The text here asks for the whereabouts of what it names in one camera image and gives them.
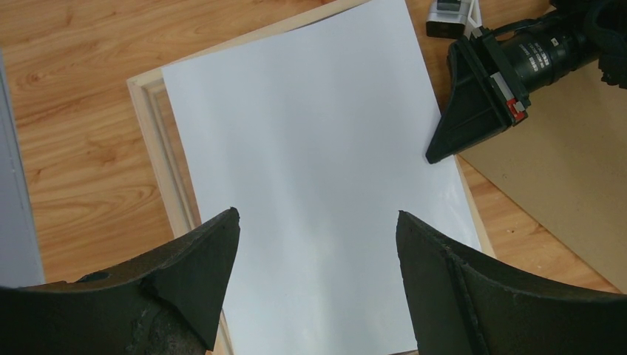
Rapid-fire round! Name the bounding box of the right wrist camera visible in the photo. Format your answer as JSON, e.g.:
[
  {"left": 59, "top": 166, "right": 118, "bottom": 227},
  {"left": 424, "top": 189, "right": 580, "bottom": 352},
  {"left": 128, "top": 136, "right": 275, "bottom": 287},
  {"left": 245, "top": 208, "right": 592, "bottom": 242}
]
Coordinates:
[{"left": 425, "top": 0, "right": 483, "bottom": 39}]

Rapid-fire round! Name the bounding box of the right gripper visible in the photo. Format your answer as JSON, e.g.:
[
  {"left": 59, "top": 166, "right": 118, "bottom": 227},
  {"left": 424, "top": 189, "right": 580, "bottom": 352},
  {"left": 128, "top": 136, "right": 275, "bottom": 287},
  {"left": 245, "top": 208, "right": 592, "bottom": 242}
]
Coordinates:
[{"left": 425, "top": 1, "right": 626, "bottom": 164}]

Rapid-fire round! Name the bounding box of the large printed photo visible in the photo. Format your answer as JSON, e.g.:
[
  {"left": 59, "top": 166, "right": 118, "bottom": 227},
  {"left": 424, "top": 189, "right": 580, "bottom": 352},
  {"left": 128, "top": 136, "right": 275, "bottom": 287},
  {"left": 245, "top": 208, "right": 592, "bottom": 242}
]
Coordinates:
[{"left": 161, "top": 0, "right": 484, "bottom": 355}]

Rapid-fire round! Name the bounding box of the light wooden picture frame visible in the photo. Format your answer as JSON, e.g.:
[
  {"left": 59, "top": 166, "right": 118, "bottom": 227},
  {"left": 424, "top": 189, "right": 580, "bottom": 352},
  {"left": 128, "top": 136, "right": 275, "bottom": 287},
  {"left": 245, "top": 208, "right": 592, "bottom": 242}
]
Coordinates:
[{"left": 126, "top": 0, "right": 497, "bottom": 355}]

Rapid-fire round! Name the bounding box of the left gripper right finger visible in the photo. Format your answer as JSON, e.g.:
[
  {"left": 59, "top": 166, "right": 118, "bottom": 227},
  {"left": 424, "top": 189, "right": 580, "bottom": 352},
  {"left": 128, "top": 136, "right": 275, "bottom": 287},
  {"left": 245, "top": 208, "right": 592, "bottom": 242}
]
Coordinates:
[{"left": 396, "top": 211, "right": 626, "bottom": 354}]

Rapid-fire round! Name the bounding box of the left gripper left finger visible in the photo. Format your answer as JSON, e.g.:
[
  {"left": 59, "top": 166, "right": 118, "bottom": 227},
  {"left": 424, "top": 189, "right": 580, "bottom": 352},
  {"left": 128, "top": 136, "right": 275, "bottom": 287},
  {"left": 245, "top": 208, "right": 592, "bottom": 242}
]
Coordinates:
[{"left": 1, "top": 208, "right": 240, "bottom": 354}]

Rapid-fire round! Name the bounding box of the wooden backing board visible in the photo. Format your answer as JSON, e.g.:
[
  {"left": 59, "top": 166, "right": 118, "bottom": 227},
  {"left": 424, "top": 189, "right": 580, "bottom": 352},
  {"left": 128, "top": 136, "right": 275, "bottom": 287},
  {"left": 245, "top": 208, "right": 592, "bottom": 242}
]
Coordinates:
[{"left": 462, "top": 63, "right": 626, "bottom": 291}]

